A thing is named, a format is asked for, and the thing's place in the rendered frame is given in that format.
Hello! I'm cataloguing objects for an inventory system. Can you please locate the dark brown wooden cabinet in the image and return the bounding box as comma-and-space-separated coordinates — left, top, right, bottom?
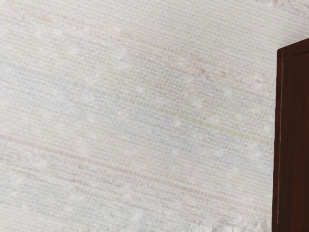
272, 38, 309, 232

